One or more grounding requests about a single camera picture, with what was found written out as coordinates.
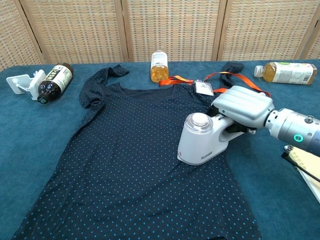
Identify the dark blue dotted shirt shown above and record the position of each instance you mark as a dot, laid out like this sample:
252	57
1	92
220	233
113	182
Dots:
125	162

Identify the dark brown labelled bottle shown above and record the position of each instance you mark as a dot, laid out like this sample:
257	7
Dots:
55	82

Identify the white-label tea bottle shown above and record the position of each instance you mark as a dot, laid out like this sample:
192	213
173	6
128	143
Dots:
159	72

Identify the white handheld device with cable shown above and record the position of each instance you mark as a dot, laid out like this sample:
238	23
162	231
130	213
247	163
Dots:
197	147

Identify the white ID badge holder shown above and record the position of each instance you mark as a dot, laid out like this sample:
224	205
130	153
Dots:
203	88

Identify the white plastic folding stand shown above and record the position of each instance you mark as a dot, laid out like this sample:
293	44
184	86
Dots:
22	83

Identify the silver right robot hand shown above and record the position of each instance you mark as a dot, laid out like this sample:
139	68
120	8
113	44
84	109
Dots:
245	105

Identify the teal table cloth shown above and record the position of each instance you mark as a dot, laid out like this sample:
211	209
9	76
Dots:
25	150

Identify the green-label tea bottle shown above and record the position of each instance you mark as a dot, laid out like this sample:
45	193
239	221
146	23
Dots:
287	72

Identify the woven bamboo folding screen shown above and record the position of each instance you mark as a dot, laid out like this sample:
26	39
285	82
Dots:
80	30

